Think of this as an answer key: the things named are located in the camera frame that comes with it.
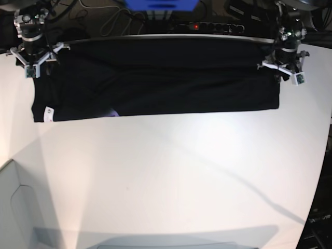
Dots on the blue plastic crate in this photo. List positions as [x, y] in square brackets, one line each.
[163, 5]

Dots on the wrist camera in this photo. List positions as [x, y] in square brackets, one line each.
[298, 78]
[29, 71]

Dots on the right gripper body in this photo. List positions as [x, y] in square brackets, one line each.
[36, 47]

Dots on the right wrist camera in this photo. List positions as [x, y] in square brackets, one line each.
[29, 71]

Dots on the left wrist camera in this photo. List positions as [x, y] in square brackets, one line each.
[298, 78]

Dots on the white garment label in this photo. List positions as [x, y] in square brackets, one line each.
[48, 114]

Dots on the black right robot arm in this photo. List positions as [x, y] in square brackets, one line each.
[14, 5]

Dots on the black power strip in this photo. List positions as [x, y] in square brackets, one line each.
[209, 28]

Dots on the black T-shirt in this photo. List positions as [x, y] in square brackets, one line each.
[157, 76]

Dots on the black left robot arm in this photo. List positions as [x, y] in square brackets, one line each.
[289, 12]

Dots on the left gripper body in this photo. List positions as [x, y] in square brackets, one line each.
[285, 56]

